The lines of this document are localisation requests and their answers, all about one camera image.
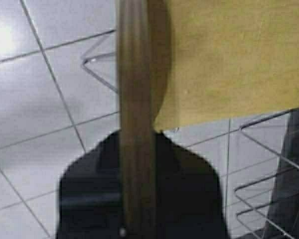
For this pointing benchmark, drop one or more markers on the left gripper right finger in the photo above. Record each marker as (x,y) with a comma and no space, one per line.
(189,194)

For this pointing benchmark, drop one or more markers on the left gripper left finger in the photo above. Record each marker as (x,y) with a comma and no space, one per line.
(89,194)

